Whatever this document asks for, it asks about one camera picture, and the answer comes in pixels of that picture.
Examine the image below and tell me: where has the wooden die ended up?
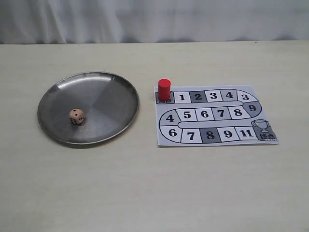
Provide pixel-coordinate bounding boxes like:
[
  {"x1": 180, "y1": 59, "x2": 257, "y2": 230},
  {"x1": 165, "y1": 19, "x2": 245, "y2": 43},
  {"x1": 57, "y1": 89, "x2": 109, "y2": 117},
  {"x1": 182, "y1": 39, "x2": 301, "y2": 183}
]
[{"x1": 69, "y1": 108, "x2": 85, "y2": 125}]

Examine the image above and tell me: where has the red cylinder game piece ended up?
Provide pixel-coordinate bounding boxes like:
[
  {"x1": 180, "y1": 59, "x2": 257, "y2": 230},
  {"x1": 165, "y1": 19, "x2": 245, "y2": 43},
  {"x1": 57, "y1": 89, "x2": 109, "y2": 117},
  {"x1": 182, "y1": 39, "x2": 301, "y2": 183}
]
[{"x1": 158, "y1": 78, "x2": 171, "y2": 101}]

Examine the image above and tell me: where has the round stainless steel plate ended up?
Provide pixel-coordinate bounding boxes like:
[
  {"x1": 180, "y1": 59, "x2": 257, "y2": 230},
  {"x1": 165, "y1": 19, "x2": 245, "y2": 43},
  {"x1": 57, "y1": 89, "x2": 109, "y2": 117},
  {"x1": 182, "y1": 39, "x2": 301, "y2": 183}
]
[{"x1": 37, "y1": 71, "x2": 140, "y2": 148}]

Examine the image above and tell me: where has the paper game board sheet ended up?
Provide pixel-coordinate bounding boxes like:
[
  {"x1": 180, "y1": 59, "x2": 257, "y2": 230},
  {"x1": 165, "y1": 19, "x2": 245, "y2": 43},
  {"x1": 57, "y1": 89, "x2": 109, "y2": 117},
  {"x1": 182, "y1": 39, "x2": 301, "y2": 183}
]
[{"x1": 155, "y1": 85, "x2": 279, "y2": 146}]

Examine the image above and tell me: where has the white backdrop curtain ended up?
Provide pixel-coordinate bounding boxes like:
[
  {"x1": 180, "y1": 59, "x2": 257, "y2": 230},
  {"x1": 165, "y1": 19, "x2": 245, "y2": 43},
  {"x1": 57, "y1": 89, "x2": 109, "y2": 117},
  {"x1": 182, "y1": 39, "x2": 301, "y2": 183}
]
[{"x1": 0, "y1": 0, "x2": 309, "y2": 44}]

